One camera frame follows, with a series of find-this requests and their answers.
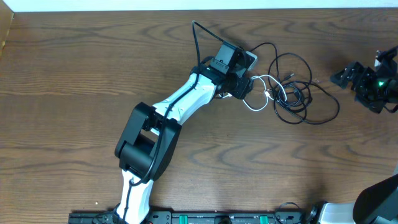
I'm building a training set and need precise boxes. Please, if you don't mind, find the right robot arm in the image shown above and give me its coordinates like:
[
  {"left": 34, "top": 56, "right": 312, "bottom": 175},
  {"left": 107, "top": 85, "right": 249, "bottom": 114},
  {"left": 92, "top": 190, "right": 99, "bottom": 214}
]
[{"left": 305, "top": 59, "right": 397, "bottom": 223}]

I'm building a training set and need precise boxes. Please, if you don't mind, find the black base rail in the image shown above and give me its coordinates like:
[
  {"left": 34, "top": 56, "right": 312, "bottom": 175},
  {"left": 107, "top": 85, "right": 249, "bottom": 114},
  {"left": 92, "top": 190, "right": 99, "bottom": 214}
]
[{"left": 68, "top": 211, "right": 304, "bottom": 224}]

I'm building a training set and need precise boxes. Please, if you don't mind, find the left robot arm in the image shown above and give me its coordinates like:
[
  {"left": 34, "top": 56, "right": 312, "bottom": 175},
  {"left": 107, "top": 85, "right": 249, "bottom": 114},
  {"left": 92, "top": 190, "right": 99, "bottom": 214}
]
[{"left": 114, "top": 42, "right": 257, "bottom": 223}]

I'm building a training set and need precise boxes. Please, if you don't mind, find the white cable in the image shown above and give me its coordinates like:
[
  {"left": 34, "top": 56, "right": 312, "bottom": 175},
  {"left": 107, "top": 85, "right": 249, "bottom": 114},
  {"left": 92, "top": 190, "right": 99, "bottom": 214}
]
[{"left": 222, "top": 73, "right": 288, "bottom": 112}]

